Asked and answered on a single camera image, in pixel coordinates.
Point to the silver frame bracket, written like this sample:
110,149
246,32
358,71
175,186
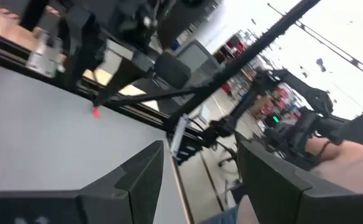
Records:
180,137

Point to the red tag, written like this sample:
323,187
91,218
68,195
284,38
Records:
96,112

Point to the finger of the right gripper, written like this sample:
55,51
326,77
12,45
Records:
85,49
172,71

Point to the person's forearm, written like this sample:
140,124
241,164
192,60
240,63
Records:
355,161

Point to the person's leg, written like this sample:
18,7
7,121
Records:
225,217

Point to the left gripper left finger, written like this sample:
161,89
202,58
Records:
128,193

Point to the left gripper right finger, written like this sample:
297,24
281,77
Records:
287,199

